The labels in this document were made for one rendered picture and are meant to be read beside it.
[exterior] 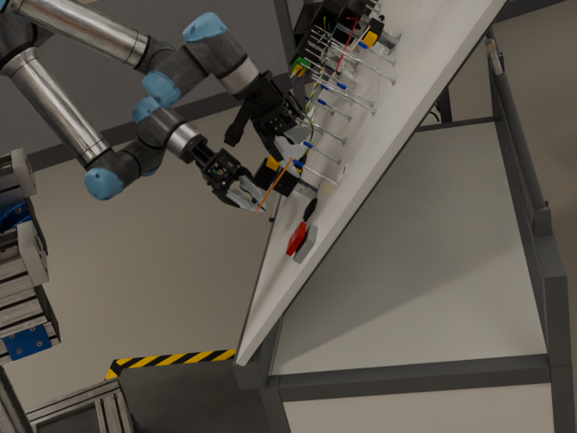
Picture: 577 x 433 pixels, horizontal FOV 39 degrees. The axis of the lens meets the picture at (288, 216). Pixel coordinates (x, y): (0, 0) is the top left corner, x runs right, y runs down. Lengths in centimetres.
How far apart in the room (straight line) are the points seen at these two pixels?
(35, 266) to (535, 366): 101
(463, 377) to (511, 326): 17
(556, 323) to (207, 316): 205
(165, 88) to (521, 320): 84
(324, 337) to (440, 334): 25
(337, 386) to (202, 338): 167
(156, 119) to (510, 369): 89
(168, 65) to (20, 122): 377
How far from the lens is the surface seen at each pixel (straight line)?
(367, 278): 190
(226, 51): 157
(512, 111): 149
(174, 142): 179
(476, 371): 160
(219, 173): 175
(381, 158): 135
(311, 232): 149
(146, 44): 167
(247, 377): 164
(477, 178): 225
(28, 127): 531
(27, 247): 175
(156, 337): 335
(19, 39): 184
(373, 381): 162
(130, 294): 369
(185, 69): 156
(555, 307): 152
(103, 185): 177
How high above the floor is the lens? 185
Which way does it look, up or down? 28 degrees down
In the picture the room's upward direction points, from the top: 13 degrees counter-clockwise
